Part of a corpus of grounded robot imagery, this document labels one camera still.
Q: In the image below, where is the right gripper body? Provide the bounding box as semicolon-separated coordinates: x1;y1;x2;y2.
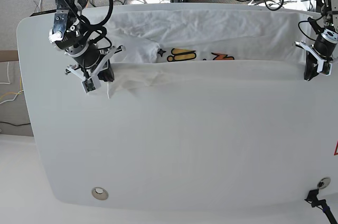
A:
70;45;125;76

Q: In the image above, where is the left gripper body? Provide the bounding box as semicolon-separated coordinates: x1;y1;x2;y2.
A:
295;41;337;72

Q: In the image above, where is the white printed T-shirt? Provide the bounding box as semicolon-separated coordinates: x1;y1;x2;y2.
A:
98;10;314;97

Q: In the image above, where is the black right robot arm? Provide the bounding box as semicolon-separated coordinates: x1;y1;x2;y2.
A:
49;0;115;82

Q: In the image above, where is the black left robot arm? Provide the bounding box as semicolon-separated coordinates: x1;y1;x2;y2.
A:
295;0;337;81

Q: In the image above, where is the red warning sticker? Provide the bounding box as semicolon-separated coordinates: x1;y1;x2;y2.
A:
334;141;338;156

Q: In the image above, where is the silver table grommet right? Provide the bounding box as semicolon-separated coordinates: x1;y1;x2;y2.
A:
317;177;331;190

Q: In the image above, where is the silver table grommet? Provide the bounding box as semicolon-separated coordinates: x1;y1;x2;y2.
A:
317;177;331;190
91;187;109;201

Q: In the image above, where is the silver table grommet left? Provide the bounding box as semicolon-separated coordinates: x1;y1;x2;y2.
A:
91;187;109;201

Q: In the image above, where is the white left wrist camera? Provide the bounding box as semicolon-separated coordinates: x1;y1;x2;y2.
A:
320;61;332;76

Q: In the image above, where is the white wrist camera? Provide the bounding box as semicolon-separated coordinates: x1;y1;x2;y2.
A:
81;76;101;93
320;61;332;76

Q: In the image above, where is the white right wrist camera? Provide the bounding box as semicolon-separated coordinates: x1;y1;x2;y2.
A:
81;76;101;93

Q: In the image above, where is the black clamp mount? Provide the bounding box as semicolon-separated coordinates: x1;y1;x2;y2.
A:
305;189;337;224

